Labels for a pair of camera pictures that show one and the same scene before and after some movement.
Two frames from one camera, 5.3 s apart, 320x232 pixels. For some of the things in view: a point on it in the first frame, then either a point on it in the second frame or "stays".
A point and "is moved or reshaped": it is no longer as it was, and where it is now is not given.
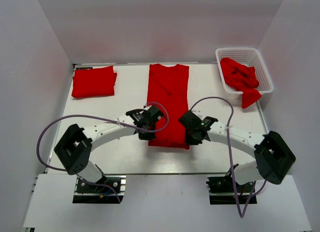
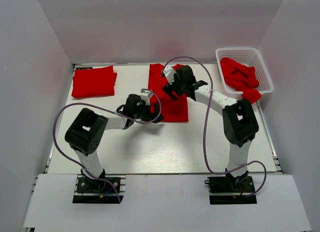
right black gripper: x=190 y=141 to x=170 y=88
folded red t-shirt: x=94 y=82 stays
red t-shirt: x=168 y=86 is moved or reshaped
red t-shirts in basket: x=242 y=77 stays
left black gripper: x=148 y=136 to x=155 y=117
